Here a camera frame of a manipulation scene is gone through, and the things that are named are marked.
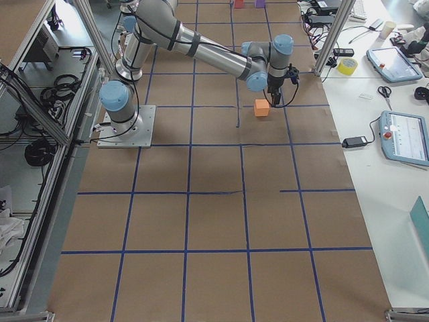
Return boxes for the black cable coil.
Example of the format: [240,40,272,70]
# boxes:
[24,139,54,168]

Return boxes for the black remote device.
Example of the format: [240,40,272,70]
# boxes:
[332,48,355,57]

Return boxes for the orange foam cube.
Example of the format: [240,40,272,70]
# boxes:
[253,99,270,117]

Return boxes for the green plastic sheet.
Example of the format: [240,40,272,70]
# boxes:
[410,196,429,258]

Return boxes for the near blue teach pendant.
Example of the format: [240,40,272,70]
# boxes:
[379,111,428,166]

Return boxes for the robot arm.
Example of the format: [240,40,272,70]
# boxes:
[117,0,154,47]
[115,1,299,108]

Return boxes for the purple foam cube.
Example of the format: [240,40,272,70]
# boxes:
[254,0,265,8]

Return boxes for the paper cup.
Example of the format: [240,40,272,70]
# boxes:
[379,21,396,40]

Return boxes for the far blue teach pendant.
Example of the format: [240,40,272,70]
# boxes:
[366,47,423,83]

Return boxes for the yellow tape roll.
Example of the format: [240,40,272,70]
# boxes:
[337,58,358,76]

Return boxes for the black handled scissors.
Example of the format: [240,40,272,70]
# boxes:
[377,86,392,111]

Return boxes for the white crumpled cloth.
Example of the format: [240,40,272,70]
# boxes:
[0,186,25,256]

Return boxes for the aluminium frame post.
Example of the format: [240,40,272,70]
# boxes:
[314,0,355,76]

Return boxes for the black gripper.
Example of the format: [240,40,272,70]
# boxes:
[267,63,300,107]

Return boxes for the black power adapter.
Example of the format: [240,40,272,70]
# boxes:
[341,136,369,148]

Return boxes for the red foam cube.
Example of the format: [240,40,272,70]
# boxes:
[233,0,245,9]

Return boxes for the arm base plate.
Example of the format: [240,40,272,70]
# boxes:
[97,105,156,148]

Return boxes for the blue teach pendant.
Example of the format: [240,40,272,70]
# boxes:
[379,111,428,166]
[366,47,423,83]

